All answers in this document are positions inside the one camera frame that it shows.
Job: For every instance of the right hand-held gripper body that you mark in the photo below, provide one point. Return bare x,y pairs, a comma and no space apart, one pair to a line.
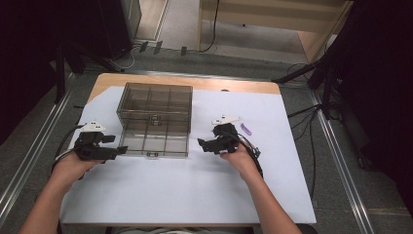
225,138

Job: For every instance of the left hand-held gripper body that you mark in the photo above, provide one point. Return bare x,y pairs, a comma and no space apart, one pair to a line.
89,146

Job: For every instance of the small purple stick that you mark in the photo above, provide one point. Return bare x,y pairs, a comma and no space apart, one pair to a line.
246,129

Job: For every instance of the smoked clear compartment box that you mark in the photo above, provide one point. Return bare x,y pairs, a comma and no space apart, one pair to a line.
155,120

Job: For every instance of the person's left hand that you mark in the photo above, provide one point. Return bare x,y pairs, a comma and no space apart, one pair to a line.
73,167

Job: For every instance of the person's right hand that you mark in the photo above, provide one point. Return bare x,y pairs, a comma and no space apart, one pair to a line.
242,161

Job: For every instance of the white table sheet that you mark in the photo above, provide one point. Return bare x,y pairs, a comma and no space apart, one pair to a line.
181,188

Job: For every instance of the wooden table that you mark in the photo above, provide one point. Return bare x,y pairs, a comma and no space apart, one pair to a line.
181,81

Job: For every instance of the black metal stand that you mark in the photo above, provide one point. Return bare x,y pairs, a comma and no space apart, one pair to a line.
61,71

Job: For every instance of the person's light clothing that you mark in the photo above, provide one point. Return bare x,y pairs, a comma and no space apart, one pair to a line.
181,230

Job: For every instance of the dark curtain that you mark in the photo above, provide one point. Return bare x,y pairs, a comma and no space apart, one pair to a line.
29,58
380,81

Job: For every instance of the black tripod stand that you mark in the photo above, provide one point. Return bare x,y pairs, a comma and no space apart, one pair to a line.
319,74

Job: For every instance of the dark cabinet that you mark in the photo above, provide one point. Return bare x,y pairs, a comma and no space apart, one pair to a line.
123,22

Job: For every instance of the light wooden shelf unit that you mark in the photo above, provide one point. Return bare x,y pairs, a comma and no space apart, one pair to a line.
279,14

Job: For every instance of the metal floor rail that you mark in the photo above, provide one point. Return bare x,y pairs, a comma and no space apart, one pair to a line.
32,156
344,169

